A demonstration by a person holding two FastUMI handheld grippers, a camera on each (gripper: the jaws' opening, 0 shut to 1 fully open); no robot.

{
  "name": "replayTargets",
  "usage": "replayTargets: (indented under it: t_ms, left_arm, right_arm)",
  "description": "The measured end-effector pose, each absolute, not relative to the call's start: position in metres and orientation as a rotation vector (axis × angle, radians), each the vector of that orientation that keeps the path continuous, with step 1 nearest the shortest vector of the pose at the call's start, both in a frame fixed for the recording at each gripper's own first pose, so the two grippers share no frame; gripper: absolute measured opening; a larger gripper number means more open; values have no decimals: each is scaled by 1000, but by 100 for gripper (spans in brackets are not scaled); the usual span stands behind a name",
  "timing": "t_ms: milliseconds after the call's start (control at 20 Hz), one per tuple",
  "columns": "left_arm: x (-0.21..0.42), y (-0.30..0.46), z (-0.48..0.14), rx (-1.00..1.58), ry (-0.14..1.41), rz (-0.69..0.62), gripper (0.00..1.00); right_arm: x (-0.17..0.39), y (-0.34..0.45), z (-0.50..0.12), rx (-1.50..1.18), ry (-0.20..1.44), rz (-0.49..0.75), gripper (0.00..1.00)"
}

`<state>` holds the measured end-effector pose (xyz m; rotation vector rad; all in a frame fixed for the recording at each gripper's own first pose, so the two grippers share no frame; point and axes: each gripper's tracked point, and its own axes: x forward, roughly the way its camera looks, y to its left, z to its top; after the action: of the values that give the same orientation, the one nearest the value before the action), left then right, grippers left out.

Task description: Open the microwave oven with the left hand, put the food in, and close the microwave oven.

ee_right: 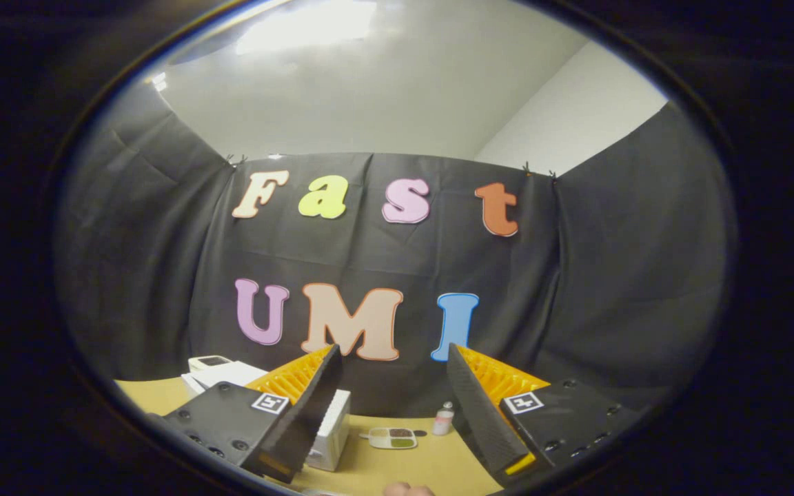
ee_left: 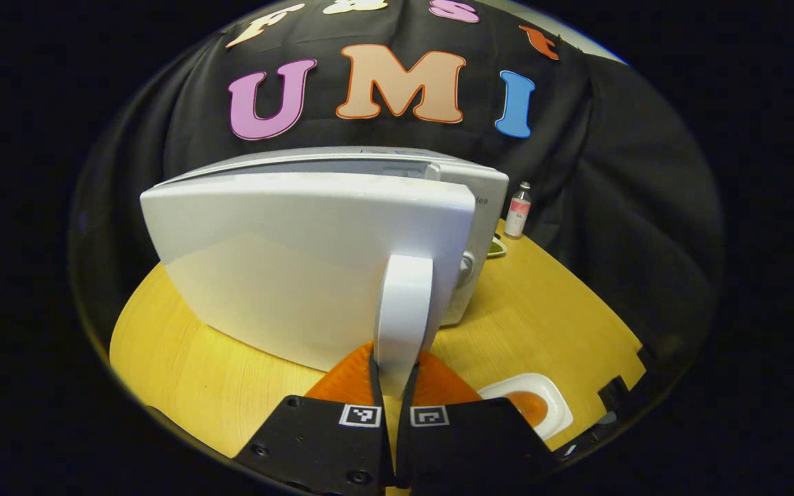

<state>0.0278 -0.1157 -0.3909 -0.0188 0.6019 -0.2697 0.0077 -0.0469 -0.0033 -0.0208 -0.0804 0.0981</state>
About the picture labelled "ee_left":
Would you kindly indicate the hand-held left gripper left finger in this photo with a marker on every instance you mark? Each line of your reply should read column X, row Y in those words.
column 321, row 441

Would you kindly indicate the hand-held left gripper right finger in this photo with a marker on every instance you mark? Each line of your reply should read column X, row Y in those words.
column 473, row 441

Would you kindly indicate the white microwave oven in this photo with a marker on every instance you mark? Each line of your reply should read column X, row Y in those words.
column 300, row 275

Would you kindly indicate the white rectangular plate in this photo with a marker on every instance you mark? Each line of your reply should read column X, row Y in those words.
column 557, row 412

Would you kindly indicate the white divided spice dish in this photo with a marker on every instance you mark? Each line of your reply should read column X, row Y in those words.
column 497, row 249

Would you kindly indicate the small pink-label bottle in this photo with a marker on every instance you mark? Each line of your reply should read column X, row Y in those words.
column 517, row 219

